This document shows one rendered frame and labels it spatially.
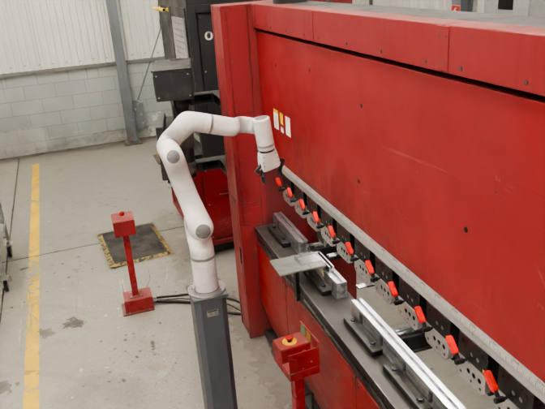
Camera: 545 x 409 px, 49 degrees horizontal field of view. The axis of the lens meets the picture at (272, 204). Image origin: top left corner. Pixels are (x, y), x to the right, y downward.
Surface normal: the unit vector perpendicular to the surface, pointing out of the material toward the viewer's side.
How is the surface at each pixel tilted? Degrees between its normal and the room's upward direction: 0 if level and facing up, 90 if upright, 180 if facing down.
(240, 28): 90
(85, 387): 0
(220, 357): 90
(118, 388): 0
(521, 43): 90
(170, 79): 90
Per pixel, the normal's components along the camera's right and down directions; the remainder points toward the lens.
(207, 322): 0.35, 0.32
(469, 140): -0.95, 0.17
